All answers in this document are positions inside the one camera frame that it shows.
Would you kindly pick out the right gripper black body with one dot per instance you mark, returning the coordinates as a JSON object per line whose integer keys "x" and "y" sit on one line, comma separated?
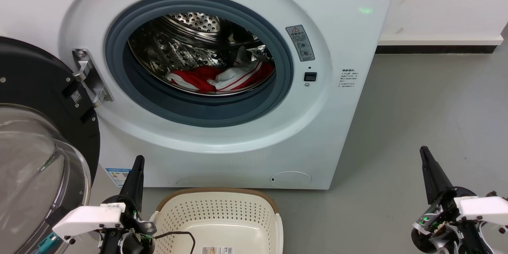
{"x": 440, "y": 230}

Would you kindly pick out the round white filter cover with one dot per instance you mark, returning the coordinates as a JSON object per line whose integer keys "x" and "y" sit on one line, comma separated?
{"x": 291, "y": 179}

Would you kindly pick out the white front-load washing machine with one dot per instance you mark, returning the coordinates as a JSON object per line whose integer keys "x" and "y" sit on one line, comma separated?
{"x": 337, "y": 127}

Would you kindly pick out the stainless steel washing machine drum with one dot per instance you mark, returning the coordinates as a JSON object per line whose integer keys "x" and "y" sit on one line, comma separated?
{"x": 178, "y": 47}

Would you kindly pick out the cream perforated laundry basket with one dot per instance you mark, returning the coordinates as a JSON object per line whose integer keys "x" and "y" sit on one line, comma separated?
{"x": 218, "y": 214}

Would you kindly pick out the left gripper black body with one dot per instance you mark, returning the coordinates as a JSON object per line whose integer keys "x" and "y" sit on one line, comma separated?
{"x": 137, "y": 238}

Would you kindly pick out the teal connector plug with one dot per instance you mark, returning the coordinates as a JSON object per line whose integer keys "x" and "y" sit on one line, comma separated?
{"x": 48, "y": 243}

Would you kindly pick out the grey warning sticker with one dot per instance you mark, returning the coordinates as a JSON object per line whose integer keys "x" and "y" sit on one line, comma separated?
{"x": 300, "y": 43}

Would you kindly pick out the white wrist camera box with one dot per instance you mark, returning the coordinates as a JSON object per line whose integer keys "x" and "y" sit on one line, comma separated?
{"x": 87, "y": 219}
{"x": 482, "y": 208}

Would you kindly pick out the small QR sticker on door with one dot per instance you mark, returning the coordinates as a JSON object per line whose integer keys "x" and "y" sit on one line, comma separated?
{"x": 76, "y": 97}

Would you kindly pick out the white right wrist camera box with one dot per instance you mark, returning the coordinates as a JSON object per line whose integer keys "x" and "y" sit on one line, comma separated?
{"x": 482, "y": 208}

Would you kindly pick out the blue energy label sticker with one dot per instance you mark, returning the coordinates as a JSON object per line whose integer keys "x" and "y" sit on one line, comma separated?
{"x": 118, "y": 176}

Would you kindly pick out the small printed text sticker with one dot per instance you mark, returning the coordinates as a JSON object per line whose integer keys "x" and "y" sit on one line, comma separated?
{"x": 348, "y": 78}

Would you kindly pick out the silver metal door hinge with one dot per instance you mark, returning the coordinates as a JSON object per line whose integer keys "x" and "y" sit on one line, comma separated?
{"x": 93, "y": 84}

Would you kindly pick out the red and white garment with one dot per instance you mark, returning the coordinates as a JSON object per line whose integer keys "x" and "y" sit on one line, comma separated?
{"x": 198, "y": 77}

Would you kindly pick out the black door latch socket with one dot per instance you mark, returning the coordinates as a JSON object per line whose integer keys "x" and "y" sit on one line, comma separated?
{"x": 310, "y": 76}

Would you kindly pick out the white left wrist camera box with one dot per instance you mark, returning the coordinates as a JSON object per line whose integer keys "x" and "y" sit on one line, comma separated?
{"x": 87, "y": 219}

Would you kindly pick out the open washer door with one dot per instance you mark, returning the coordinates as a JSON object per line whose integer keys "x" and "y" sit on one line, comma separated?
{"x": 31, "y": 71}

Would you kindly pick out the grey rubber door gasket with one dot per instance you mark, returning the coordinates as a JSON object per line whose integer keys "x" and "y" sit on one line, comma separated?
{"x": 198, "y": 116}

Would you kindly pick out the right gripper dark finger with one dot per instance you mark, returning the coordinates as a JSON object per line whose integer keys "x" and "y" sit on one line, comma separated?
{"x": 439, "y": 184}
{"x": 428, "y": 182}

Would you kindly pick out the white and black baseboard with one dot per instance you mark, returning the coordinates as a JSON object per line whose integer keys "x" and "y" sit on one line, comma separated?
{"x": 436, "y": 41}

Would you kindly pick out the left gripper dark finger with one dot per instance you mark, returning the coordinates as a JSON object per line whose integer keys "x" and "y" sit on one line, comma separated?
{"x": 139, "y": 186}
{"x": 130, "y": 188}

